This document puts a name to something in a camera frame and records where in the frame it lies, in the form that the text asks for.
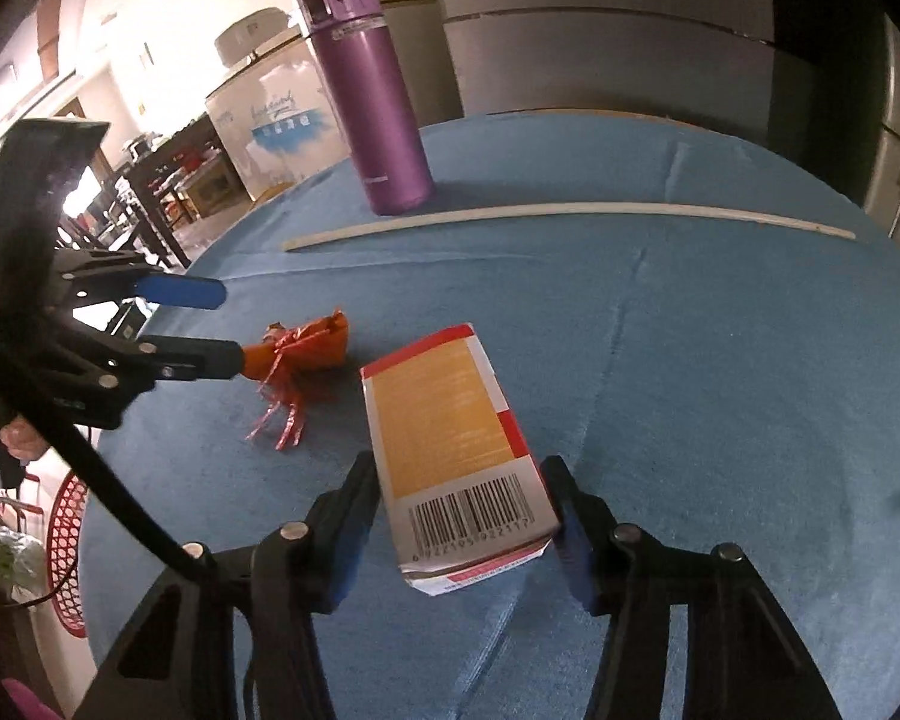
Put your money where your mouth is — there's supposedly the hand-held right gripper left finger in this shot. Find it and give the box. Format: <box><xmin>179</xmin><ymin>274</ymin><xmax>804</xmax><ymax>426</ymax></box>
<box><xmin>75</xmin><ymin>450</ymin><xmax>382</xmax><ymax>720</ymax></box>

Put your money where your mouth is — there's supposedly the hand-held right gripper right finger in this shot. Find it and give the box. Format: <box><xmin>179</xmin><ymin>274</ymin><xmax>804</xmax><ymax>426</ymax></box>
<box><xmin>540</xmin><ymin>454</ymin><xmax>845</xmax><ymax>720</ymax></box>

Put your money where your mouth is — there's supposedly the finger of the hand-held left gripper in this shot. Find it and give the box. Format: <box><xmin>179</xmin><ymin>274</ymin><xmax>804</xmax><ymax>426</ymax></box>
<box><xmin>13</xmin><ymin>313</ymin><xmax>246</xmax><ymax>430</ymax></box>
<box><xmin>51</xmin><ymin>251</ymin><xmax>227</xmax><ymax>311</ymax></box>

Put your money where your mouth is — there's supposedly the red wrapper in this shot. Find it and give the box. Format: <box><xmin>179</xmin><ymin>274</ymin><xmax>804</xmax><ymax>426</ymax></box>
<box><xmin>241</xmin><ymin>307</ymin><xmax>352</xmax><ymax>452</ymax></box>

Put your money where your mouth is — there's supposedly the orange and red carton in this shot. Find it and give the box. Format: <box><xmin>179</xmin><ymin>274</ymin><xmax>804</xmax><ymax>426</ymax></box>
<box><xmin>360</xmin><ymin>322</ymin><xmax>563</xmax><ymax>598</ymax></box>

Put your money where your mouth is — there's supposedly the person's left hand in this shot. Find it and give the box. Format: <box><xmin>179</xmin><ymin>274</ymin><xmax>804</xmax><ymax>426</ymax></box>
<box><xmin>0</xmin><ymin>375</ymin><xmax>47</xmax><ymax>466</ymax></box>

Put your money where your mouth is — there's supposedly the dark wooden table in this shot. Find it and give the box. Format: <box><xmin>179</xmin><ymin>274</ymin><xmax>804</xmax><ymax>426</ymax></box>
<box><xmin>56</xmin><ymin>116</ymin><xmax>230</xmax><ymax>271</ymax></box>

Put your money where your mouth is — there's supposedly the white chest freezer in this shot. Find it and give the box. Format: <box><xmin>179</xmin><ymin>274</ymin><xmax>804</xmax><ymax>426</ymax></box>
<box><xmin>204</xmin><ymin>34</ymin><xmax>361</xmax><ymax>202</ymax></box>

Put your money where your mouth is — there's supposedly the red mesh basket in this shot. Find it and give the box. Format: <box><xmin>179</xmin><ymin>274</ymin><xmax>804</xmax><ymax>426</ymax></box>
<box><xmin>43</xmin><ymin>474</ymin><xmax>91</xmax><ymax>640</ymax></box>

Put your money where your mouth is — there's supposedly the white appliance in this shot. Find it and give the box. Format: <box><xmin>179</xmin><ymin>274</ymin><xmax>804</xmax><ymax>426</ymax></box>
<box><xmin>214</xmin><ymin>6</ymin><xmax>305</xmax><ymax>68</ymax></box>

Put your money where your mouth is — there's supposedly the purple thermos bottle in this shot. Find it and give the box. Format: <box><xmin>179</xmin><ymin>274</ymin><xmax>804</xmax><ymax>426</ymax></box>
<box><xmin>292</xmin><ymin>0</ymin><xmax>434</xmax><ymax>217</ymax></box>

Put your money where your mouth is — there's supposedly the green plant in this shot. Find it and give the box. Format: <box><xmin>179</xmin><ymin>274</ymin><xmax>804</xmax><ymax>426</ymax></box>
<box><xmin>0</xmin><ymin>525</ymin><xmax>46</xmax><ymax>605</ymax></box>

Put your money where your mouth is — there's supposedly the long white strip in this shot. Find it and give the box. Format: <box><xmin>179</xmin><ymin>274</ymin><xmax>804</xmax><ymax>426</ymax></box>
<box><xmin>282</xmin><ymin>201</ymin><xmax>857</xmax><ymax>253</ymax></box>

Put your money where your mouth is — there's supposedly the beige tall cabinet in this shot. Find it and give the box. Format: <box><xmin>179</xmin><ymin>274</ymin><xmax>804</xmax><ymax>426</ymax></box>
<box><xmin>379</xmin><ymin>0</ymin><xmax>777</xmax><ymax>143</ymax></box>

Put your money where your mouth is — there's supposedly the black cable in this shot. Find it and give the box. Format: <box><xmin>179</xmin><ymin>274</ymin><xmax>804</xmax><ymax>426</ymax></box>
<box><xmin>0</xmin><ymin>315</ymin><xmax>218</xmax><ymax>586</ymax></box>

